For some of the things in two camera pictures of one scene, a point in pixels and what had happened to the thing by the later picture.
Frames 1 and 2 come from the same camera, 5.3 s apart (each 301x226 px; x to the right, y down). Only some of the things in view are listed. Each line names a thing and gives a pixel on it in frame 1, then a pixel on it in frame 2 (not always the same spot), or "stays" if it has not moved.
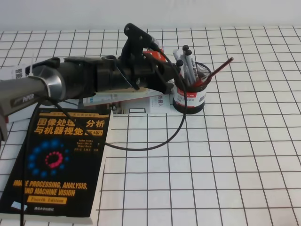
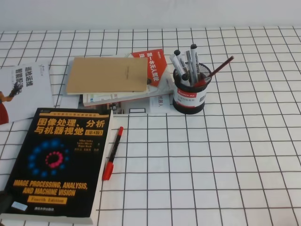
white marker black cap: [180, 63] to [183, 63]
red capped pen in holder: [200, 83] stays
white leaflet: [119, 97] to [160, 105]
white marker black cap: [191, 71] to [194, 55]
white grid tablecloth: [237, 163] stays
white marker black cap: [185, 48] to [189, 62]
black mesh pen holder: [196, 94] stays
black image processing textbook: [62, 167] stays
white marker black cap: [177, 54] to [185, 76]
